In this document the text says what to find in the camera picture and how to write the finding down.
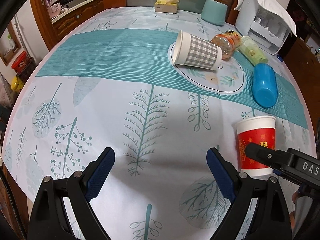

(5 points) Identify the teal ceramic canister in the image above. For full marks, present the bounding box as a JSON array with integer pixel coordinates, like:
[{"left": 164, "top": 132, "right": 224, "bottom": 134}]
[{"left": 201, "top": 0, "right": 228, "bottom": 26}]

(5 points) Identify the red paper cup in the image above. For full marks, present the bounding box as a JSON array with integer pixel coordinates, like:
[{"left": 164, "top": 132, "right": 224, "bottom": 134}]
[{"left": 235, "top": 115, "right": 277, "bottom": 177}]

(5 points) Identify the orange plastic bottle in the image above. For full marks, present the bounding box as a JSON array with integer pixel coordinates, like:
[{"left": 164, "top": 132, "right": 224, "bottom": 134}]
[{"left": 210, "top": 30, "right": 241, "bottom": 60}]

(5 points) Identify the pale green plastic bottle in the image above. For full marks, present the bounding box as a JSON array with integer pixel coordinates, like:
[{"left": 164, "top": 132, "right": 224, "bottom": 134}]
[{"left": 238, "top": 36, "right": 268, "bottom": 66}]

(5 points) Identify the white cloth on appliance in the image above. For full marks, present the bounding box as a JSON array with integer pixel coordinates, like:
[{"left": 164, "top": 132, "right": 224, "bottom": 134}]
[{"left": 234, "top": 0, "right": 297, "bottom": 36}]

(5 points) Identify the yellow tissue box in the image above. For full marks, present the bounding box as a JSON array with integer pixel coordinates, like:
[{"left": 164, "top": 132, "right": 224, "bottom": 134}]
[{"left": 154, "top": 0, "right": 179, "bottom": 14}]

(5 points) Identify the person's right hand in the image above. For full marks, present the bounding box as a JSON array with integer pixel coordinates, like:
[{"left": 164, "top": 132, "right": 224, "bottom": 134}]
[{"left": 290, "top": 191, "right": 304, "bottom": 230}]

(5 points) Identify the white countertop appliance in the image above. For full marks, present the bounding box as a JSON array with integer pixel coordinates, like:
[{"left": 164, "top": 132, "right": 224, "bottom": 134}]
[{"left": 235, "top": 0, "right": 290, "bottom": 55}]

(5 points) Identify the wooden cabinet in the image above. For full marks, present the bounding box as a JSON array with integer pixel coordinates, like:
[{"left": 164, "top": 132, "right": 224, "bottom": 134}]
[{"left": 30, "top": 0, "right": 127, "bottom": 50}]

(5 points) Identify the red plastic bucket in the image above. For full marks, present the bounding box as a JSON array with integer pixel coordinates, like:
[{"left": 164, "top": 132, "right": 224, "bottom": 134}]
[{"left": 11, "top": 51, "right": 28, "bottom": 74}]

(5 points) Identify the leaf patterned tablecloth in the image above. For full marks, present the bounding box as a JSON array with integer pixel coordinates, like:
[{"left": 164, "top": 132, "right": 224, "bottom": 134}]
[{"left": 2, "top": 7, "right": 316, "bottom": 239}]

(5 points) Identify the blue plastic cup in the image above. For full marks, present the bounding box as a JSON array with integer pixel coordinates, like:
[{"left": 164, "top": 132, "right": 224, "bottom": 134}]
[{"left": 252, "top": 63, "right": 278, "bottom": 108}]

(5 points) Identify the grey checked paper cup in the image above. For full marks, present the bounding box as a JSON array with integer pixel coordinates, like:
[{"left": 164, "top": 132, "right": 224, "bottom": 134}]
[{"left": 172, "top": 31, "right": 222, "bottom": 70}]

